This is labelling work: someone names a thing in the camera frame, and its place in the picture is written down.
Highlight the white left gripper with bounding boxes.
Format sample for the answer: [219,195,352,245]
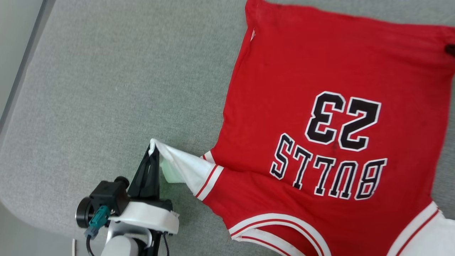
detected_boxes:
[108,144,180,236]

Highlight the red Bulls basketball jersey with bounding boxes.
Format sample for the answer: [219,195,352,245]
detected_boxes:
[149,0,455,256]

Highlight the black cable with teal connector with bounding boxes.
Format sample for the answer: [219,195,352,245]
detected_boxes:
[84,205,111,256]

